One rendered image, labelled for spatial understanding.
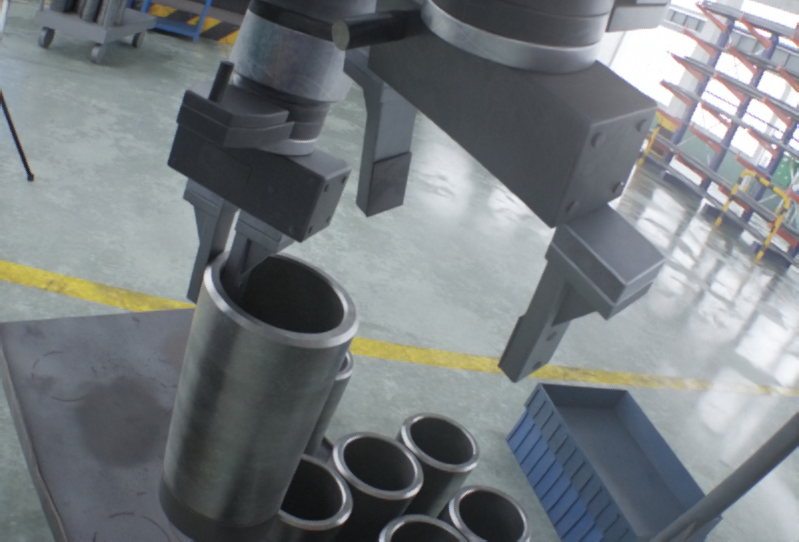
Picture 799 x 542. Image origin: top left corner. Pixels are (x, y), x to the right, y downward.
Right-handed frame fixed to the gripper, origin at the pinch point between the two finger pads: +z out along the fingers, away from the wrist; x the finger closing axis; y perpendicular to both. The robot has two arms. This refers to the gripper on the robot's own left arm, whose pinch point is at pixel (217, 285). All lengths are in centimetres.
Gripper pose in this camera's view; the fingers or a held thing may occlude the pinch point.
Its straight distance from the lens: 50.5
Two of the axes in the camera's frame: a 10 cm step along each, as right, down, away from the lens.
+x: -8.7, -4.7, 1.4
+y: 2.9, -2.8, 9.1
